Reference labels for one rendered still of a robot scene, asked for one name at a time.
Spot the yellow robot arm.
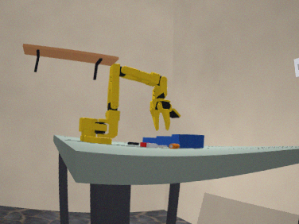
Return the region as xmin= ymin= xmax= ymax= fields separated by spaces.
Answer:
xmin=80 ymin=64 xmax=167 ymax=145

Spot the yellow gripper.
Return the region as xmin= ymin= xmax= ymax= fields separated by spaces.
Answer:
xmin=149 ymin=98 xmax=180 ymax=131

